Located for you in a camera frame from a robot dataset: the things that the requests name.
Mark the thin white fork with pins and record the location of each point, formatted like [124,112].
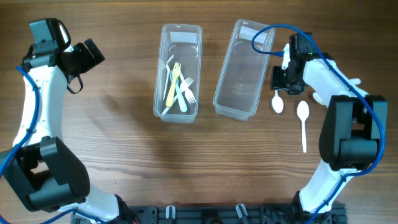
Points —
[188,93]

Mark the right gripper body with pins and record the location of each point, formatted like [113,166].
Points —
[282,79]

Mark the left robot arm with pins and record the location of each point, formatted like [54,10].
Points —
[42,171]

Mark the clear plastic container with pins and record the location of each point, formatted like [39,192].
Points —
[185,42]
[244,69]

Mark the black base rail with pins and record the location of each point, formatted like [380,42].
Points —
[265,214]

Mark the left clear plastic container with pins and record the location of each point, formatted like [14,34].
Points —
[185,42]

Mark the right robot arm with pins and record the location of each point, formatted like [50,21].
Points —
[352,139]

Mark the yellow plastic fork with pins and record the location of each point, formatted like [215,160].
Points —
[175,74]

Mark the curved white plastic fork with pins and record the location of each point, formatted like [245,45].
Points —
[167,75]

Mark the right clear plastic container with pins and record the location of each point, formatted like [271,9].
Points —
[244,69]

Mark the light blue plastic fork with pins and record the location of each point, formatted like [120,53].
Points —
[181,101]

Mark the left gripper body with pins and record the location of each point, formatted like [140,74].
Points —
[82,59]

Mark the thin white spoon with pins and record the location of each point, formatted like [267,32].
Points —
[277,102]

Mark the light blue plastic spoon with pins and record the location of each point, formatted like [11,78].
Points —
[355,81]

